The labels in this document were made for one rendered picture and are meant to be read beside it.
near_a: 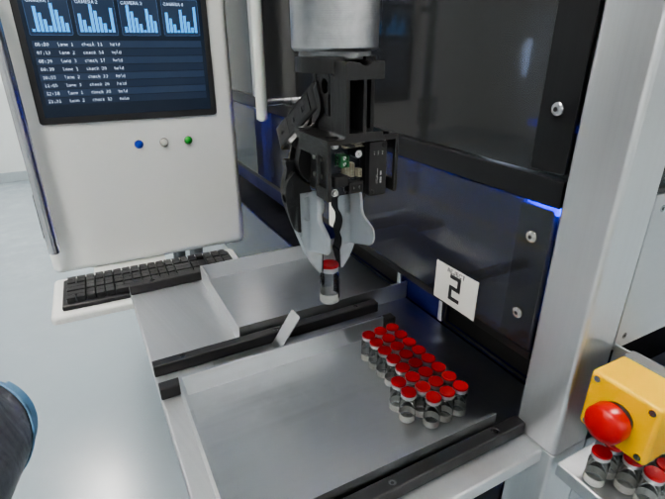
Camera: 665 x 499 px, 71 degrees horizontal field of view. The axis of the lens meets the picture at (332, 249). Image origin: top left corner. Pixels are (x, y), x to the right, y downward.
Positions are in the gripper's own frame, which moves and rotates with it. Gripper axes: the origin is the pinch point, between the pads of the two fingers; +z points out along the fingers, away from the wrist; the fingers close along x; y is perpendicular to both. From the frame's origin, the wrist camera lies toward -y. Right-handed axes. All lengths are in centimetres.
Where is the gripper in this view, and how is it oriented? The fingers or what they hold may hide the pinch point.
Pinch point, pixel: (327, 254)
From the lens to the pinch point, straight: 50.6
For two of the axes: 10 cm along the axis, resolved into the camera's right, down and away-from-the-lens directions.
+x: 8.8, -2.0, 4.3
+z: 0.1, 9.1, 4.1
